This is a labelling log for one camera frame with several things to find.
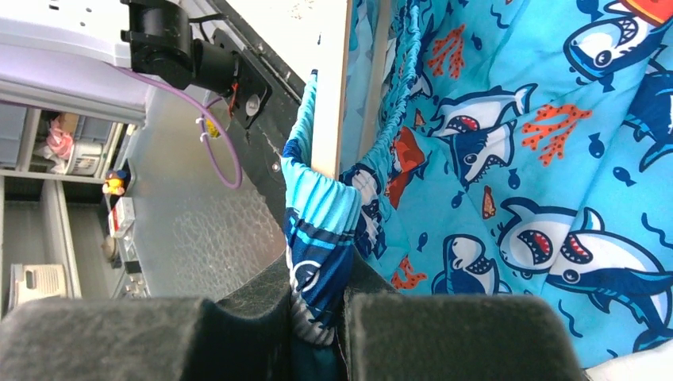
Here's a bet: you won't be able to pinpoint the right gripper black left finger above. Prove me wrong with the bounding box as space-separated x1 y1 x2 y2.
181 257 291 380

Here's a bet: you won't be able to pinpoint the blue shark print shorts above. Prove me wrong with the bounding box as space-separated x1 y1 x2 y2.
281 1 672 368

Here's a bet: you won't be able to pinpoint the black metal base rail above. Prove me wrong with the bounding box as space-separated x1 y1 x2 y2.
207 1 305 225

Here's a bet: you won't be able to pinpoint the light wooden hanger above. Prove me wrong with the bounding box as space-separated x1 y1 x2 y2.
310 1 392 179

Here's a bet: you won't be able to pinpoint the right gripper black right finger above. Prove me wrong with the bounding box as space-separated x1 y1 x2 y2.
336 252 398 380

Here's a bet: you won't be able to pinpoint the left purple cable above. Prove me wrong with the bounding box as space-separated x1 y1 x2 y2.
113 65 244 191

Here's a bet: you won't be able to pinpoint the background storage shelf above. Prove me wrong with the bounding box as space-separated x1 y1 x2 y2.
1 102 135 314

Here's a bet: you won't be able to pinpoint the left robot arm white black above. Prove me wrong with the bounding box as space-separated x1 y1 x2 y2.
1 1 271 127

